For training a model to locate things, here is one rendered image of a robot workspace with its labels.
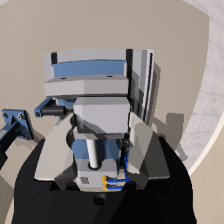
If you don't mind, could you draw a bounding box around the grey metal block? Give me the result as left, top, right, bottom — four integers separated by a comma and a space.
73, 96, 130, 134

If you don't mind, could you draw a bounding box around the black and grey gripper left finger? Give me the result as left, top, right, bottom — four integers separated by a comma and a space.
11, 112, 78, 224

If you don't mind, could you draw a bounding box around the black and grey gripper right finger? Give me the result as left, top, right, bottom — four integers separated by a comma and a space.
126, 111, 197, 224

